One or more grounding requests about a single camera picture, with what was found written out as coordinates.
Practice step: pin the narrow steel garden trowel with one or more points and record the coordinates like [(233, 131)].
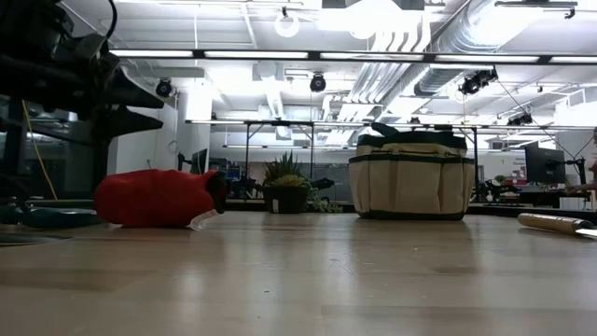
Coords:
[(550, 223)]

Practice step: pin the black ceiling track light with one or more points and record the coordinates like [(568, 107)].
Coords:
[(476, 83)]

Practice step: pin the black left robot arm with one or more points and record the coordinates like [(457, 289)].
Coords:
[(23, 18)]

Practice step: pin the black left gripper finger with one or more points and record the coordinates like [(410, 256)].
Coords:
[(128, 93), (123, 122)]

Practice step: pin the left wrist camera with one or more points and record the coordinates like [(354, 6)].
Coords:
[(86, 49)]

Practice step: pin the beige green gardening bag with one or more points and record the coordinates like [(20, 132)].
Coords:
[(410, 186)]

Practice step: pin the small black computer monitor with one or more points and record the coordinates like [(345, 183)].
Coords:
[(198, 161)]

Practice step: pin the long LED light bar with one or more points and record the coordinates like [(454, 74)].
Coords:
[(256, 54)]

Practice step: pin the red knit garden glove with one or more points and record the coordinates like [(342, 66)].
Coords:
[(154, 198)]

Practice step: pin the small black ceiling light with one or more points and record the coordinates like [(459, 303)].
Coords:
[(520, 120)]

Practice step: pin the silver ventilation duct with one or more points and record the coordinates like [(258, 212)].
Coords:
[(438, 79)]

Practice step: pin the potted succulent plant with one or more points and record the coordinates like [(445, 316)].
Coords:
[(284, 200)]

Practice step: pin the large black computer monitor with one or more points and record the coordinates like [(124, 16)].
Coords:
[(543, 163)]

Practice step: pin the white round ceiling fixture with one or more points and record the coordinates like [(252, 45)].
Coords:
[(287, 33)]

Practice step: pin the black round hanging spotlight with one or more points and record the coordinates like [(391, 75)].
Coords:
[(318, 83), (163, 88)]

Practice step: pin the background rig frame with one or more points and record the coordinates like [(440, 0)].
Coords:
[(280, 123)]

